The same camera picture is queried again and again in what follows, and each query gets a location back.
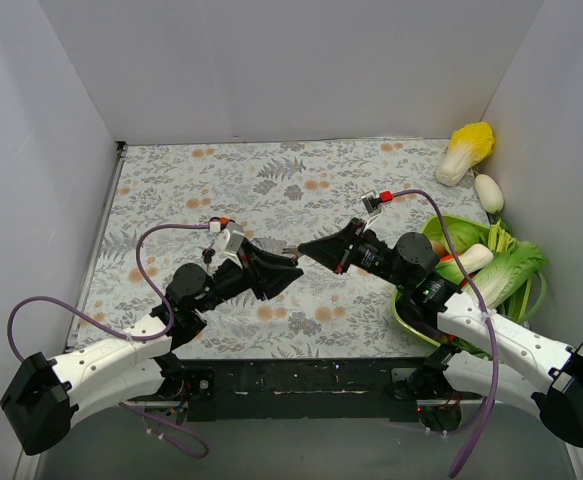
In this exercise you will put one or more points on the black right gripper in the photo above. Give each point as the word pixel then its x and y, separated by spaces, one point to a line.
pixel 349 250

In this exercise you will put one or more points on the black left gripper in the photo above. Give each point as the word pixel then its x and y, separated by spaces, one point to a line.
pixel 249 270

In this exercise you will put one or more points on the orange black padlock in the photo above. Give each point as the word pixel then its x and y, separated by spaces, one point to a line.
pixel 219 220

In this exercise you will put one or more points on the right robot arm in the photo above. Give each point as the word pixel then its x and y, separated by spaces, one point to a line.
pixel 541 376

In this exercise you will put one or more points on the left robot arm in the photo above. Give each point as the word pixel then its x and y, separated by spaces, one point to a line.
pixel 48 396

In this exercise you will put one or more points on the green plastic basket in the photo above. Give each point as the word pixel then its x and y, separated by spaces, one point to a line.
pixel 433 231

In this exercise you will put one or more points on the brown kiwi potato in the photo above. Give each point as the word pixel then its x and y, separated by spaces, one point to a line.
pixel 439 249

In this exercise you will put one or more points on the green round cabbage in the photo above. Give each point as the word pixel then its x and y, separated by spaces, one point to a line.
pixel 460 237

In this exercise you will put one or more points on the floral table mat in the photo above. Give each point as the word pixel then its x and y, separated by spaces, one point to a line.
pixel 282 194

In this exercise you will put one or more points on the white bok choy stalk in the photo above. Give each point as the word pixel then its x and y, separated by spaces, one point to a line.
pixel 475 258

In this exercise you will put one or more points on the white radish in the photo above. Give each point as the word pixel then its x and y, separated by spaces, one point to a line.
pixel 489 194

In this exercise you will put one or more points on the yellow white napa cabbage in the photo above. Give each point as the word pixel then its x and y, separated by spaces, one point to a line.
pixel 467 147

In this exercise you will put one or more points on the green leafy lettuce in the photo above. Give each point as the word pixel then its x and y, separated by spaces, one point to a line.
pixel 512 283

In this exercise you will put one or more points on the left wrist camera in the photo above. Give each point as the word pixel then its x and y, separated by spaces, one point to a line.
pixel 230 240

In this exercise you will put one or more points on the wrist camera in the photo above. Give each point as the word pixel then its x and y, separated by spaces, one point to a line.
pixel 373 203
pixel 230 240

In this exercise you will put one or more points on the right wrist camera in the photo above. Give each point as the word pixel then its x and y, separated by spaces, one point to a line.
pixel 373 203

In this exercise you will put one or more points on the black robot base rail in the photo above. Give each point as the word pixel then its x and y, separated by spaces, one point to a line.
pixel 285 389

